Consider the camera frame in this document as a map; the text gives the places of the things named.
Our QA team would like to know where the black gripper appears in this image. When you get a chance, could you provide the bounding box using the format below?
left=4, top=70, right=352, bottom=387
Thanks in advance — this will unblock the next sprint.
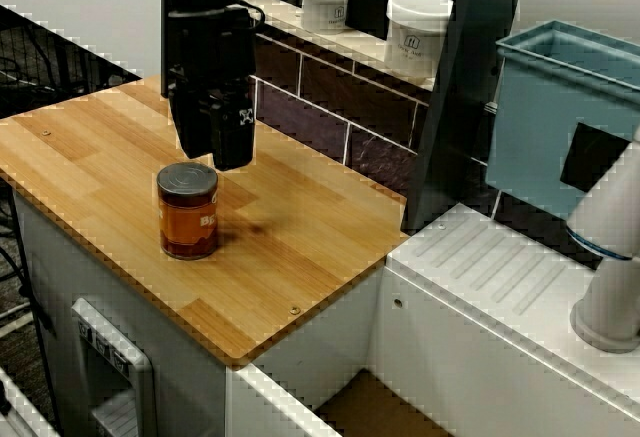
left=167, top=4, right=257, bottom=172

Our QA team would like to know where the orange beans can grey lid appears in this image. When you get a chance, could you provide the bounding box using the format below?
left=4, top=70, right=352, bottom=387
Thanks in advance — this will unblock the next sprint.
left=156, top=161, right=220, bottom=261

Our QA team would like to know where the white lidded jar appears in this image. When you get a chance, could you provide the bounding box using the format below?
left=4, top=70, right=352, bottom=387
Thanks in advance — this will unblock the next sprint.
left=298, top=0, right=355, bottom=35
left=383, top=0, right=455, bottom=79

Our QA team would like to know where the grey ice dispenser panel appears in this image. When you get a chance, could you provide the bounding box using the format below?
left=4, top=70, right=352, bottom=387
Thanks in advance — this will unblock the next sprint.
left=69, top=297, right=157, bottom=437

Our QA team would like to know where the wide black upright panel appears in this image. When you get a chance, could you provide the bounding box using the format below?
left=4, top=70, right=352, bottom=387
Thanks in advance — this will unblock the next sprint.
left=402, top=0, right=530, bottom=237

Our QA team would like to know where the teal plastic bin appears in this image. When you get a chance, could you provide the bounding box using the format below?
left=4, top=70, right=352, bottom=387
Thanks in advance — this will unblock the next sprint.
left=487, top=19, right=640, bottom=222

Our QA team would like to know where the white toy sink unit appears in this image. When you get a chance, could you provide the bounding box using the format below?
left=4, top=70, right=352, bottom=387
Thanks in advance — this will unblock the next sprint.
left=224, top=203, right=640, bottom=437

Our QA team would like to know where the narrow black upright post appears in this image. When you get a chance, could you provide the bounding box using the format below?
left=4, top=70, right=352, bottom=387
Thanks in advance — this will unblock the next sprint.
left=160, top=11, right=174, bottom=99

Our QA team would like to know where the cream wall ledge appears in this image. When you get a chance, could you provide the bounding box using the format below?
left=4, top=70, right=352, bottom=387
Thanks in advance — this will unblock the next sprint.
left=239, top=0, right=436, bottom=92

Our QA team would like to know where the thin black cable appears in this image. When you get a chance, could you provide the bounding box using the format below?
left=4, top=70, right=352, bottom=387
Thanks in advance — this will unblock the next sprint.
left=0, top=184, right=61, bottom=436

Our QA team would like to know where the thin white cable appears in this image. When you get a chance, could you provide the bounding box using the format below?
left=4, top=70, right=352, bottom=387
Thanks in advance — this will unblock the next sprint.
left=482, top=64, right=504, bottom=221

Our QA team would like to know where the aluminium frame rail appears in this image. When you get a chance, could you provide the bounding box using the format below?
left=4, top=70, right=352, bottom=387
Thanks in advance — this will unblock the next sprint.
left=0, top=366, right=59, bottom=437

